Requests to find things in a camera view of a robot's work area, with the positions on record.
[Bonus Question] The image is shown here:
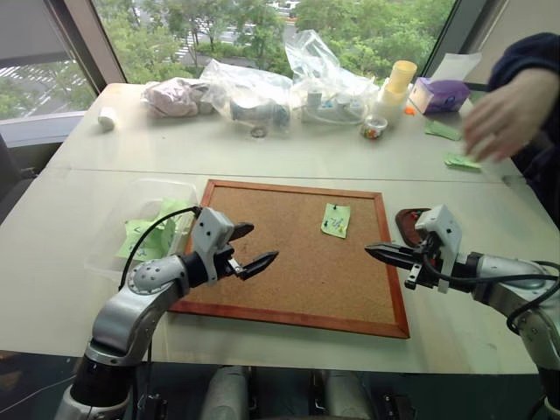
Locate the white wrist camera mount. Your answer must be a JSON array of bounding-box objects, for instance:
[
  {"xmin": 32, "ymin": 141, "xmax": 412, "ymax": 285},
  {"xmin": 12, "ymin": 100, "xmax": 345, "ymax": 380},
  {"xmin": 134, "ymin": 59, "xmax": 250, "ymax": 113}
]
[
  {"xmin": 191, "ymin": 206, "xmax": 235, "ymax": 286},
  {"xmin": 414, "ymin": 204, "xmax": 463, "ymax": 295}
]

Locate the clear plastic container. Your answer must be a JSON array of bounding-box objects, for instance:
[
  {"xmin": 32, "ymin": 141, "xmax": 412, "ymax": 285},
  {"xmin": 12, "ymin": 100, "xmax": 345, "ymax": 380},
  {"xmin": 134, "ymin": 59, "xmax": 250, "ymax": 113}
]
[{"xmin": 83, "ymin": 178, "xmax": 200, "ymax": 286}]

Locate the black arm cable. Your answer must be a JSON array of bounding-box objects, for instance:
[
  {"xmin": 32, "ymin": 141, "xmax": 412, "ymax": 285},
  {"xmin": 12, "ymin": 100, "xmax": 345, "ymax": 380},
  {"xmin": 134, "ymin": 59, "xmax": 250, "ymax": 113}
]
[
  {"xmin": 118, "ymin": 206, "xmax": 203, "ymax": 291},
  {"xmin": 418, "ymin": 256, "xmax": 560, "ymax": 336}
]

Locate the green sticky note with writing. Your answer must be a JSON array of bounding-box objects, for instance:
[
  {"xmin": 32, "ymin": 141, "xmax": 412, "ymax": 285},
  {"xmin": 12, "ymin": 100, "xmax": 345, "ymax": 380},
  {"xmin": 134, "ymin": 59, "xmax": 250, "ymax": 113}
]
[{"xmin": 319, "ymin": 202, "xmax": 353, "ymax": 240}]

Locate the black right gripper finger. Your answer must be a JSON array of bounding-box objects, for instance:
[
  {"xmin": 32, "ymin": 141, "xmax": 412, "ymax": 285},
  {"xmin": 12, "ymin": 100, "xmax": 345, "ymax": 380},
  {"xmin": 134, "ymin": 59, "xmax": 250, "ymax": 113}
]
[
  {"xmin": 370, "ymin": 251, "xmax": 415, "ymax": 267},
  {"xmin": 364, "ymin": 242, "xmax": 417, "ymax": 258}
]

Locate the purple tissue box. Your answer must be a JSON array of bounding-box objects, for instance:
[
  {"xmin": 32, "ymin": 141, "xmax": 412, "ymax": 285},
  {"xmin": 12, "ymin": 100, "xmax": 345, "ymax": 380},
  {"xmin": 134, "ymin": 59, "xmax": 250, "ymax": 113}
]
[{"xmin": 409, "ymin": 77, "xmax": 472, "ymax": 116}]

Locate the white tape roll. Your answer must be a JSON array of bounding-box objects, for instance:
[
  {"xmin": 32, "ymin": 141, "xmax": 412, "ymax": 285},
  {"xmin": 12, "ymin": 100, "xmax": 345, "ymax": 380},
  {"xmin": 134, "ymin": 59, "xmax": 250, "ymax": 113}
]
[{"xmin": 97, "ymin": 106, "xmax": 120, "ymax": 132}]

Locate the black chair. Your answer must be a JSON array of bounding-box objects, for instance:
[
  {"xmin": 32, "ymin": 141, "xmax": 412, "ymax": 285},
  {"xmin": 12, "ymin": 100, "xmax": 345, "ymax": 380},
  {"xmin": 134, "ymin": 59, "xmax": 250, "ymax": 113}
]
[{"xmin": 0, "ymin": 134, "xmax": 41, "ymax": 222}]

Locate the clear plastic bag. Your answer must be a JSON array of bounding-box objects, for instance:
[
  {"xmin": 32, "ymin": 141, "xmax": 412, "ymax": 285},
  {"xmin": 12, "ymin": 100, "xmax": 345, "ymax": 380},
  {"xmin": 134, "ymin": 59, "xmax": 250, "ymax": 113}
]
[{"xmin": 283, "ymin": 29, "xmax": 381, "ymax": 127}]

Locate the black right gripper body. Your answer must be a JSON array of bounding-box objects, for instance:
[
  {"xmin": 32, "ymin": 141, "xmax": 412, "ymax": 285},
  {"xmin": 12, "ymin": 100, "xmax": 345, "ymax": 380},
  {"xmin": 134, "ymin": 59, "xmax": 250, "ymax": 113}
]
[{"xmin": 403, "ymin": 234, "xmax": 444, "ymax": 291}]

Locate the bag of pink cloth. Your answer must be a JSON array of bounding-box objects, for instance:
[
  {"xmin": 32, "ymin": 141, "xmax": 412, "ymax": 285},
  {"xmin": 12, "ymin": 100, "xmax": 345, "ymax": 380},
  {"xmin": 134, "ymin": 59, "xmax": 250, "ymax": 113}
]
[{"xmin": 140, "ymin": 77, "xmax": 216, "ymax": 120}]

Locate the green notes pile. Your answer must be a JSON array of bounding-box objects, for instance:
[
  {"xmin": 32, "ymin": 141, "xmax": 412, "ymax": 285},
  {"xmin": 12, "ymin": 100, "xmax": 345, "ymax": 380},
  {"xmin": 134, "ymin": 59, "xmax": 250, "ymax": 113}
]
[{"xmin": 115, "ymin": 198, "xmax": 190, "ymax": 264}]

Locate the cork board with wooden frame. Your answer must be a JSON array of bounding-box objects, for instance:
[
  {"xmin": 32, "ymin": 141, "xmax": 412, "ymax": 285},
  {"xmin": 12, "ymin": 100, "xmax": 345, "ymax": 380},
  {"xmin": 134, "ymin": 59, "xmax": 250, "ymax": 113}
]
[{"xmin": 168, "ymin": 178, "xmax": 411, "ymax": 340}]

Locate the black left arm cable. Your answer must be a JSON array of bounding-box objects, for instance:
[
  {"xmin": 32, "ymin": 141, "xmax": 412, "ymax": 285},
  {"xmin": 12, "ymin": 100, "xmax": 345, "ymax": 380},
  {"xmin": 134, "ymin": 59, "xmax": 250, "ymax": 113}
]
[{"xmin": 118, "ymin": 206, "xmax": 203, "ymax": 291}]

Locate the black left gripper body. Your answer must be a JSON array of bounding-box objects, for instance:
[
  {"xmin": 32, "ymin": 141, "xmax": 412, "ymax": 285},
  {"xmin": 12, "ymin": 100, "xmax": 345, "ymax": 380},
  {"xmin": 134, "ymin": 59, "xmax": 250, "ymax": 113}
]
[{"xmin": 212, "ymin": 244, "xmax": 247, "ymax": 281}]

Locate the person's bare hand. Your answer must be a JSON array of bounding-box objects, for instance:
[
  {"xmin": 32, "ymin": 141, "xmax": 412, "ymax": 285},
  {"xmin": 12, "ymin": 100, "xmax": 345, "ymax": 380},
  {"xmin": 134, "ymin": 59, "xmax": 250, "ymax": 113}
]
[{"xmin": 462, "ymin": 69, "xmax": 560, "ymax": 164}]

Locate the green sticky note sheet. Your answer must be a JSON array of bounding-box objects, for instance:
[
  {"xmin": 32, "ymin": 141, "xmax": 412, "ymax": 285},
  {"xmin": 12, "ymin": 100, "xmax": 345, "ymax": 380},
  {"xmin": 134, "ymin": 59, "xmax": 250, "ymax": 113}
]
[{"xmin": 423, "ymin": 119, "xmax": 464, "ymax": 143}]

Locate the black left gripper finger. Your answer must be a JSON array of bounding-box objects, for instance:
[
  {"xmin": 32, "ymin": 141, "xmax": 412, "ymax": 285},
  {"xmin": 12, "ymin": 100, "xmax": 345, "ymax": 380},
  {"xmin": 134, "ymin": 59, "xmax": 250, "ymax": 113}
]
[
  {"xmin": 238, "ymin": 250, "xmax": 280, "ymax": 282},
  {"xmin": 230, "ymin": 221, "xmax": 256, "ymax": 242}
]

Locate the grey rounded robot leg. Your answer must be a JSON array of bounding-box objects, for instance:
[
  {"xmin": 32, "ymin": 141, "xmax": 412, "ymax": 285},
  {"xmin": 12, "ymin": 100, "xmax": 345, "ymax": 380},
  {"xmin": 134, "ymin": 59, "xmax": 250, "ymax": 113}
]
[
  {"xmin": 199, "ymin": 364, "xmax": 251, "ymax": 420},
  {"xmin": 324, "ymin": 369, "xmax": 374, "ymax": 420}
]

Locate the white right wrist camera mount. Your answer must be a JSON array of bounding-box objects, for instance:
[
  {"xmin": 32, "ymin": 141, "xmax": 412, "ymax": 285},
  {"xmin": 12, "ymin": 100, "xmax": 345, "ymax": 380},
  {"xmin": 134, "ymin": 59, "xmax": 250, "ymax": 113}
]
[{"xmin": 414, "ymin": 204, "xmax": 463, "ymax": 295}]

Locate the clear tub of coloured pins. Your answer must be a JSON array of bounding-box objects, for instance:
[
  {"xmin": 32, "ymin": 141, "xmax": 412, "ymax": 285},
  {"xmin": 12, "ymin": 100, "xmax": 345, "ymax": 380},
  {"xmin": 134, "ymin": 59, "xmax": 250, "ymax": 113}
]
[{"xmin": 359, "ymin": 115, "xmax": 389, "ymax": 143}]

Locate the yellow cup stack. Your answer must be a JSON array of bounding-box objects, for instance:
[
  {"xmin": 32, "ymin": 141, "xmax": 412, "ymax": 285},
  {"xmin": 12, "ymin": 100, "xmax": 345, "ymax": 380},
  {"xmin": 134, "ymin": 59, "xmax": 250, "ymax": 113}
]
[{"xmin": 386, "ymin": 59, "xmax": 418, "ymax": 95}]

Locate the white cup stack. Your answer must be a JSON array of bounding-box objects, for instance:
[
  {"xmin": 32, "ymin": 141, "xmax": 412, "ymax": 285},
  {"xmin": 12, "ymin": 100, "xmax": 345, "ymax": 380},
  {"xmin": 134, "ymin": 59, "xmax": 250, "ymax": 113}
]
[{"xmin": 375, "ymin": 81, "xmax": 409, "ymax": 129}]

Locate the dark red tray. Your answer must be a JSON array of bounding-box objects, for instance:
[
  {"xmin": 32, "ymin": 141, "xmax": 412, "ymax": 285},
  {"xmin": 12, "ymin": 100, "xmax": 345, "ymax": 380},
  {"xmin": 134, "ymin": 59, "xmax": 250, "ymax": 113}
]
[{"xmin": 395, "ymin": 207, "xmax": 439, "ymax": 251}]

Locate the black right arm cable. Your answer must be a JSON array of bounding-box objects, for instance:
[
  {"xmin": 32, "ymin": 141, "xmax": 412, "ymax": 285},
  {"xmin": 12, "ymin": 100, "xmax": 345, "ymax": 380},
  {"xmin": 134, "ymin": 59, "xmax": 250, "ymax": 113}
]
[{"xmin": 418, "ymin": 256, "xmax": 560, "ymax": 336}]

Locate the green sticky note stack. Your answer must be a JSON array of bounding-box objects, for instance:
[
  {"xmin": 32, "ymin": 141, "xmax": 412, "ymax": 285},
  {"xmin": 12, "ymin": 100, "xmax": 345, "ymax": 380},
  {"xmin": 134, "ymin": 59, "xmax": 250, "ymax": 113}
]
[{"xmin": 444, "ymin": 150, "xmax": 483, "ymax": 173}]

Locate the plastic bag with grey item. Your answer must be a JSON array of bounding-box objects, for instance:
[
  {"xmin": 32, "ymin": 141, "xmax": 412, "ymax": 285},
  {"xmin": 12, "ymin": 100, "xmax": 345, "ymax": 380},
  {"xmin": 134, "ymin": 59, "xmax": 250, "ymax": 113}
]
[{"xmin": 199, "ymin": 58, "xmax": 295, "ymax": 134}]

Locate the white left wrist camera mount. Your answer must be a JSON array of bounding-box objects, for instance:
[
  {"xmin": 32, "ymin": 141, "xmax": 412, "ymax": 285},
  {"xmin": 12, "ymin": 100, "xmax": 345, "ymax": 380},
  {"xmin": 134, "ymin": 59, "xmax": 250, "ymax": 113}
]
[{"xmin": 191, "ymin": 206, "xmax": 235, "ymax": 286}]

